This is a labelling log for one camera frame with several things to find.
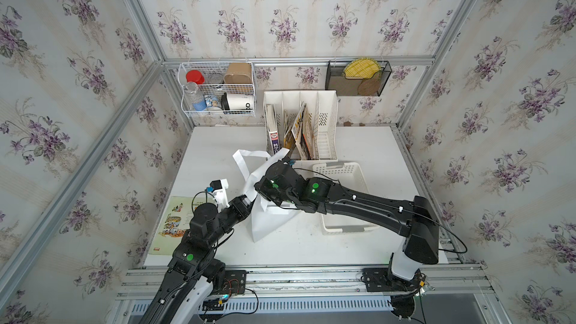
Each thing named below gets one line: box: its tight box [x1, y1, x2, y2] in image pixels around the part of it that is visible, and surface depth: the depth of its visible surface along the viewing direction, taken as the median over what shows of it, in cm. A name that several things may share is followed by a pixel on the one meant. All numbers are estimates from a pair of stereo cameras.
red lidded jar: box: [185, 69, 205, 85], surface depth 94 cm
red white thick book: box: [264, 104, 281, 156], surface depth 90 cm
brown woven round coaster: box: [357, 78, 381, 96], surface depth 100 cm
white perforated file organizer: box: [263, 90, 339, 163], surface depth 101 cm
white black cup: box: [221, 92, 255, 111], surface depth 95 cm
